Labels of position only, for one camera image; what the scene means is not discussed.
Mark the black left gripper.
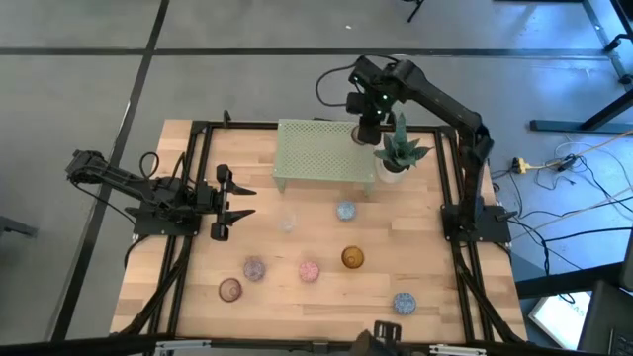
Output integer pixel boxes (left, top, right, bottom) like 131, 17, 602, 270
197, 164, 258, 242

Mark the purple patterned round tin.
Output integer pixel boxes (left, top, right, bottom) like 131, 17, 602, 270
242, 255, 267, 283

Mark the blue patterned round tin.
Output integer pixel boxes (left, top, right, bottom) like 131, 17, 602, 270
336, 200, 357, 222
393, 292, 417, 316

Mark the pink-brown glass candle holder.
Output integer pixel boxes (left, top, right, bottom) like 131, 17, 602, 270
218, 277, 243, 303

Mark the pink patterned round tin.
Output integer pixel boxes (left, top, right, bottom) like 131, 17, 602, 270
298, 260, 320, 284

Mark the amber glass candle holder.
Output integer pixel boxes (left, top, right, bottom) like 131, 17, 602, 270
340, 245, 366, 270

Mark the potted succulent plant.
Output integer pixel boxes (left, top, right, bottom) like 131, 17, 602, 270
373, 112, 435, 185

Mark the green perforated metal shelf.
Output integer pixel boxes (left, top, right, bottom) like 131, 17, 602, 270
272, 118, 377, 198

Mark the black tripod leg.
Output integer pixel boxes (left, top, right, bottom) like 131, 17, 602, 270
403, 0, 426, 24

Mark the black boxy device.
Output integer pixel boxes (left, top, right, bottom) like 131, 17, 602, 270
350, 319, 403, 356

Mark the black desk foot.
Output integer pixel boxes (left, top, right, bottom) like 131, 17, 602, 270
529, 87, 633, 134

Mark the black rig crossbar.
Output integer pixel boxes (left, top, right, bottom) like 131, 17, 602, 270
0, 333, 633, 356

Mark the grey furniture foot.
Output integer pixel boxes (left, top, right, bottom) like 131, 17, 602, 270
0, 215, 40, 239

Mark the black floor beam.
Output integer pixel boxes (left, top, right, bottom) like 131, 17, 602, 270
513, 260, 625, 299

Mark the white board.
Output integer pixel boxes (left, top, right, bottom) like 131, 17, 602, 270
526, 290, 593, 351

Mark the black laptop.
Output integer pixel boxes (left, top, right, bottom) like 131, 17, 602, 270
577, 279, 633, 356

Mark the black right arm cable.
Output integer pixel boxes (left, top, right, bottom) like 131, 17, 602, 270
315, 53, 400, 108

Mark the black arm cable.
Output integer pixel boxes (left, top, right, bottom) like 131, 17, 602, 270
139, 151, 160, 180
315, 53, 400, 108

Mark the black aluminium table frame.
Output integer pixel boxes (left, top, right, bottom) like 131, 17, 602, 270
118, 109, 528, 345

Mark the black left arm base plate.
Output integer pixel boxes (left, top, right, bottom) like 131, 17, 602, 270
132, 210, 202, 237

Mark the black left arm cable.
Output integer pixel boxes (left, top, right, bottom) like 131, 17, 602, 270
139, 151, 160, 180

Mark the silver crossbar bracket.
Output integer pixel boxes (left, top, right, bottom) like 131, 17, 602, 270
154, 339, 213, 356
428, 343, 487, 356

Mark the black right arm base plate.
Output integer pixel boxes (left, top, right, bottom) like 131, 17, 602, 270
441, 204, 512, 243

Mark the white floor cable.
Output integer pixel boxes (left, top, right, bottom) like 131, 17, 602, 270
553, 140, 633, 167

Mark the tan floor cable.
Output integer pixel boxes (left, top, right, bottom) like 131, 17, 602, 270
528, 129, 633, 172
511, 186, 633, 241

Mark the black floor cable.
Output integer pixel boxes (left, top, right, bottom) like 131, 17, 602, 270
508, 224, 633, 278

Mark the dark desk frame rail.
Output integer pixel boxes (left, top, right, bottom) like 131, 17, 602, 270
581, 0, 633, 85

